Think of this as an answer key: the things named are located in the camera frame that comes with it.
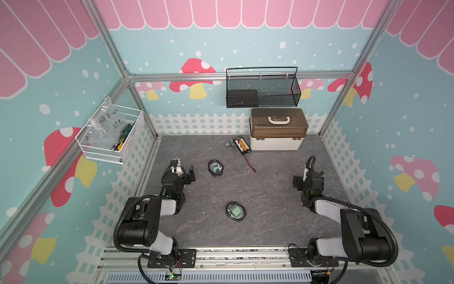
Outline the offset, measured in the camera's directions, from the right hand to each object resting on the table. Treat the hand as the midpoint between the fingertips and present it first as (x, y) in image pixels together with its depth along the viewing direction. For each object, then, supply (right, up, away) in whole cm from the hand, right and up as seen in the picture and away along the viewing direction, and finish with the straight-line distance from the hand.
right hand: (306, 175), depth 93 cm
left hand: (-65, +3, 0) cm, 65 cm away
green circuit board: (-64, -39, -21) cm, 78 cm away
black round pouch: (-41, -15, -6) cm, 44 cm away
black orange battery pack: (-33, +17, +20) cm, 42 cm away
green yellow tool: (-85, +18, -19) cm, 89 cm away
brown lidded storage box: (-14, +25, +4) cm, 29 cm away
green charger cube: (-37, -16, -8) cm, 41 cm away
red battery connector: (-29, +5, +13) cm, 32 cm away
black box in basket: (-34, +39, -6) cm, 52 cm away
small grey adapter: (-43, +17, +20) cm, 50 cm away
